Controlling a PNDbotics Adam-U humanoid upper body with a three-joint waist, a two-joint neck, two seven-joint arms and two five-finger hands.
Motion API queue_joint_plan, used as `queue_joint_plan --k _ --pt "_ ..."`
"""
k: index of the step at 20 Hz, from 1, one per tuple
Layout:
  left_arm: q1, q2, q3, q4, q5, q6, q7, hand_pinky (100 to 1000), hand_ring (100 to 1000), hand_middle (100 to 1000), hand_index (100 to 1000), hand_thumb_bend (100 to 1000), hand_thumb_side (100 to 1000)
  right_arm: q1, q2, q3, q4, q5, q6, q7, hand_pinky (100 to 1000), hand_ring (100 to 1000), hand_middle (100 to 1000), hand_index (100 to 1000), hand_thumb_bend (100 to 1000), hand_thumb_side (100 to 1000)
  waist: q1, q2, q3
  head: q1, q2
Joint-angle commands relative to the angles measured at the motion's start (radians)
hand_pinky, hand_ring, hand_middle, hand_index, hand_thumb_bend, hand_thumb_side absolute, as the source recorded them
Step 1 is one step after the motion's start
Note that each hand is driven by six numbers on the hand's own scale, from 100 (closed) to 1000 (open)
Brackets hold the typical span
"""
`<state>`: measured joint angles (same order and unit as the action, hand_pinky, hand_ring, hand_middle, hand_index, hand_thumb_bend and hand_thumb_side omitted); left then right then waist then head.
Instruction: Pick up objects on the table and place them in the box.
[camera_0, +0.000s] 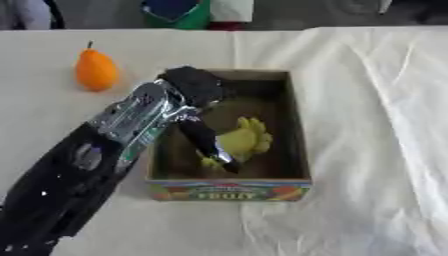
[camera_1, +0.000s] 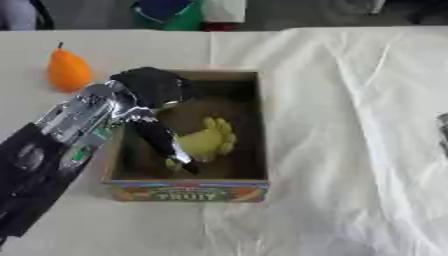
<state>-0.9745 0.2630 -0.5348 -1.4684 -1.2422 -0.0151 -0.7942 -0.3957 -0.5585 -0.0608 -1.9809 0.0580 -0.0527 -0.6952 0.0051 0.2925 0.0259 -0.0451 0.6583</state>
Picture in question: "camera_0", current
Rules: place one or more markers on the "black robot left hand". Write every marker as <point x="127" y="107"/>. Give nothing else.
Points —
<point x="195" y="90"/>

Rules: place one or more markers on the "person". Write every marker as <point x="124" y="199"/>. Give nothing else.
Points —
<point x="29" y="13"/>

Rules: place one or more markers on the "white and red object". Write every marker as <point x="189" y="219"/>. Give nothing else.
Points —
<point x="231" y="13"/>

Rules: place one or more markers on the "green bag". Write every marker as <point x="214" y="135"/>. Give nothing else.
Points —
<point x="175" y="15"/>

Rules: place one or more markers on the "orange toy pear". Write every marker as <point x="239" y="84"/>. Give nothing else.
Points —
<point x="95" y="71"/>

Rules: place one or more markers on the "yellow soft toy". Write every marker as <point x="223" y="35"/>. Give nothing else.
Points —
<point x="245" y="140"/>

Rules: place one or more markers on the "open cardboard box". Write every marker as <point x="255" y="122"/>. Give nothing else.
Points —
<point x="280" y="143"/>

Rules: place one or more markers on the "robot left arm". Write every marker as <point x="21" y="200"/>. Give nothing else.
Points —
<point x="87" y="156"/>

